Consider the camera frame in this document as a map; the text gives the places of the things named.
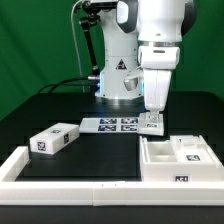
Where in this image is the grey thin cable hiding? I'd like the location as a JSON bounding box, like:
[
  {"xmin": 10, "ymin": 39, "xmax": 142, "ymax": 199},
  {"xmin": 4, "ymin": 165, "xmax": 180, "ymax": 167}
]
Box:
[{"xmin": 70, "ymin": 0, "xmax": 86, "ymax": 94}]

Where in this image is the white cabinet top block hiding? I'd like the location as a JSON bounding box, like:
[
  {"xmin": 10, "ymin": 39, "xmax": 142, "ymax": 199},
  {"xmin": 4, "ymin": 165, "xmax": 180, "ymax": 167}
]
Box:
[{"xmin": 30, "ymin": 123, "xmax": 79, "ymax": 155}]

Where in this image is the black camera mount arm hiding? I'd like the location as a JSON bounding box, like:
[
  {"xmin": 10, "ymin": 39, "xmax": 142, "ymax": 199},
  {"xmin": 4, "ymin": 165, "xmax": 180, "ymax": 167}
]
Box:
[{"xmin": 80, "ymin": 1, "xmax": 100, "ymax": 75}]

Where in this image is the white cabinet body box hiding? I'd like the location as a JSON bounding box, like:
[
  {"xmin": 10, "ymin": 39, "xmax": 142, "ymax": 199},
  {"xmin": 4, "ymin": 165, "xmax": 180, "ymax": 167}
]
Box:
[{"xmin": 139, "ymin": 136, "xmax": 224, "ymax": 183}]

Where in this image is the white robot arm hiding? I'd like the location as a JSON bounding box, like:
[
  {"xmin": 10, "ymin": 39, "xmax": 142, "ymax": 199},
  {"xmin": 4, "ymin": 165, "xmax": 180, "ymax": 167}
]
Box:
[{"xmin": 81, "ymin": 0, "xmax": 197, "ymax": 123}]

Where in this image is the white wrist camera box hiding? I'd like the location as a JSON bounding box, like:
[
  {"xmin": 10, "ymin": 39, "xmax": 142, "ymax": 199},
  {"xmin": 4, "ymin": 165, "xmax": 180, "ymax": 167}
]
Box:
[{"xmin": 124, "ymin": 67, "xmax": 143, "ymax": 91}]

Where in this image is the white U-shaped fence frame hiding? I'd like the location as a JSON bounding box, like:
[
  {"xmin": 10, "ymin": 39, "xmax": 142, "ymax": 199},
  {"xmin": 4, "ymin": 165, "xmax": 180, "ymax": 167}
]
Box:
[{"xmin": 0, "ymin": 146, "xmax": 224, "ymax": 206}]

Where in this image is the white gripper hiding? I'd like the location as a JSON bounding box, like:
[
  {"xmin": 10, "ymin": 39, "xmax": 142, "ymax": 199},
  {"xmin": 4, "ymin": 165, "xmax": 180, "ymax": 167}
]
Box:
[{"xmin": 143, "ymin": 69, "xmax": 172, "ymax": 123}]

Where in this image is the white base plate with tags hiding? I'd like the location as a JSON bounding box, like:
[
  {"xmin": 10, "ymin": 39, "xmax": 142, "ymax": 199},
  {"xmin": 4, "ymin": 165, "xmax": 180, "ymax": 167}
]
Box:
[{"xmin": 79, "ymin": 117, "xmax": 138, "ymax": 133}]

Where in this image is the white cabinet door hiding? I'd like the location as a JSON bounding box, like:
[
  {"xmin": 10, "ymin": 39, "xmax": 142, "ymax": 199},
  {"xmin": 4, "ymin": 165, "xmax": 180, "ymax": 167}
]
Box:
[
  {"xmin": 138, "ymin": 112, "xmax": 164, "ymax": 136},
  {"xmin": 170, "ymin": 135, "xmax": 213, "ymax": 163}
]

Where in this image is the black cable bundle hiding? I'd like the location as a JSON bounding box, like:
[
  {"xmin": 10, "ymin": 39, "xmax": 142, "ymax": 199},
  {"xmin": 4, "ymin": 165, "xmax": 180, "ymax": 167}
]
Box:
[{"xmin": 38, "ymin": 77, "xmax": 101, "ymax": 94}]

